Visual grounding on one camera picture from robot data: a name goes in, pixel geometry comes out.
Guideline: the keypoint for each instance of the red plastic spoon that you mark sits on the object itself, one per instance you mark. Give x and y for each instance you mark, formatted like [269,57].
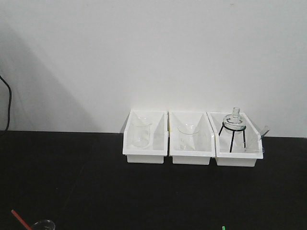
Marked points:
[18,217]

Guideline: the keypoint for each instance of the left white storage bin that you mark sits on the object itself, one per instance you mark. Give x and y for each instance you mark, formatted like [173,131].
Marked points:
[158,147]

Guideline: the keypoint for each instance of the white storage bin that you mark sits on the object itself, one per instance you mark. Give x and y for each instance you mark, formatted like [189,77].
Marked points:
[158,147]
[238,156]
[205,145]

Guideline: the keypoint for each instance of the clear glass beaker left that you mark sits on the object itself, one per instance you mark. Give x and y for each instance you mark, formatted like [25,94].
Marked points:
[141,131]

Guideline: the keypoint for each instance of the clear glass beaker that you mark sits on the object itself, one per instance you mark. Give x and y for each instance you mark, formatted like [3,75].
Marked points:
[141,131]
[188,135]

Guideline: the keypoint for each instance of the clear glass beaker middle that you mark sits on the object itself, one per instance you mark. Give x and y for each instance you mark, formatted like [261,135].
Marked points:
[188,135]

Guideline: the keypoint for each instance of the middle white storage bin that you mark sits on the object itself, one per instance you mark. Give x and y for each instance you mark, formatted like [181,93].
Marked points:
[205,145]

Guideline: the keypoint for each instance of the round glass flask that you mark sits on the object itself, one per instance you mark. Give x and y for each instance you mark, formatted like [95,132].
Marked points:
[234,121]

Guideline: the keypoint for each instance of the right white storage bin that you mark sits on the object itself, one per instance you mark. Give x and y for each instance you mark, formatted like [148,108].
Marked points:
[238,156]

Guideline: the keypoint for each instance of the clear glass tube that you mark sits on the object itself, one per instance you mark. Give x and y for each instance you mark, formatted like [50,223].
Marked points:
[254,143]

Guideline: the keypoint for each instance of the clear glass beaker foreground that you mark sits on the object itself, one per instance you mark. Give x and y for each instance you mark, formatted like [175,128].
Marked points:
[44,224]

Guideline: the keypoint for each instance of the black wire tripod stand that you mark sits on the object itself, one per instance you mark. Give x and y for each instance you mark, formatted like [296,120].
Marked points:
[234,131]

